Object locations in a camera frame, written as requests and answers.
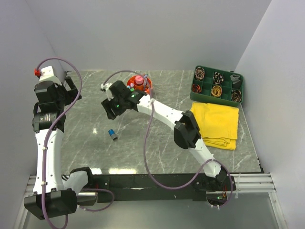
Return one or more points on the blue grey cylinder cap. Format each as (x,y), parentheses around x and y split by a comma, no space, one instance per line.
(112,134)

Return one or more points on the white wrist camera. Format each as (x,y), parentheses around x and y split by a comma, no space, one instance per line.
(106,88)
(47,74)

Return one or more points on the orange navy rolled tie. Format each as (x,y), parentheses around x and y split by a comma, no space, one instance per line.
(196,88)

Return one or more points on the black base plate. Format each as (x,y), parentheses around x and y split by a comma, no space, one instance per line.
(140,187)

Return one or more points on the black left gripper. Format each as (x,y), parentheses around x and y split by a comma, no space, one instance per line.
(70,94)

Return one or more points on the dark patterned rolled tie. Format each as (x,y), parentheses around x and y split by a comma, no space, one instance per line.
(236,95)

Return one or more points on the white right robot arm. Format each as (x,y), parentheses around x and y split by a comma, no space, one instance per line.
(184,125)

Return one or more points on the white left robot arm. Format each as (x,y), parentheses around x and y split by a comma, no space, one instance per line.
(51,194)

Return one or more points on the brown patterned rolled tie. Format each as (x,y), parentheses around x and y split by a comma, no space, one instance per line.
(199,73)

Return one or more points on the pink tube of crayons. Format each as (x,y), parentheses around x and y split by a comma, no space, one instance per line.
(138,83)

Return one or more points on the black floral rolled tie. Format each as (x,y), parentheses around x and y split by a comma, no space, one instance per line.
(218,78)

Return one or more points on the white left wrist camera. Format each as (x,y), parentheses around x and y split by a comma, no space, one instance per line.
(47,74)

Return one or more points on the yellow folded cloth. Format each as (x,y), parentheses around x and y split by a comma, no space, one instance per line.
(218,124)

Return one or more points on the white pen lilac cap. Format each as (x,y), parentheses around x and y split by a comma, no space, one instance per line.
(145,80)

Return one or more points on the green compartment tray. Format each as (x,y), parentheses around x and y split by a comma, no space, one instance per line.
(210,85)

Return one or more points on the yellow rolled tie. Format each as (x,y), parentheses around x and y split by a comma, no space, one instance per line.
(216,91)

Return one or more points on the grey rolled item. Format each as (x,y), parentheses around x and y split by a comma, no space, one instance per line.
(236,81)

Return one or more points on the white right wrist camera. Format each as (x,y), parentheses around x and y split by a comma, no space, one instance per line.
(106,88)

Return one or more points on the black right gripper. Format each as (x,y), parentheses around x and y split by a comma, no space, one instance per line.
(107,105)

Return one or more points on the orange round desk organizer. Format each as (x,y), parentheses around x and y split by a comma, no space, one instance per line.
(149,83)

